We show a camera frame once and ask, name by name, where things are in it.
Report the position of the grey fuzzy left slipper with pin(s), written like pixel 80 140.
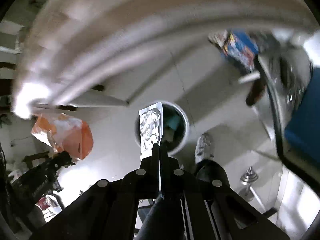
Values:
pixel 204 148

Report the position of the black curved chair armrest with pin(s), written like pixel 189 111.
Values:
pixel 294 159

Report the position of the white round trash bin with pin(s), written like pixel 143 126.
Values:
pixel 174 141

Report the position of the black red slipper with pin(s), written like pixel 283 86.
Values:
pixel 256 92

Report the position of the chrome dumbbell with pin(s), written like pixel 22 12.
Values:
pixel 247 180

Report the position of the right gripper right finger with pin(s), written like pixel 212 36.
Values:
pixel 212 210

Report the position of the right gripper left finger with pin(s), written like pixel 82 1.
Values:
pixel 107 210

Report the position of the orange white plastic bag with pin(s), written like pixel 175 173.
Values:
pixel 64 133

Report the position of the blue snack carton box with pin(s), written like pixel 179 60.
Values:
pixel 241 50

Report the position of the white pipe rod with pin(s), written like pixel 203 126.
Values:
pixel 249 77

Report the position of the teal trash in bin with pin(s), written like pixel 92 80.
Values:
pixel 173 122

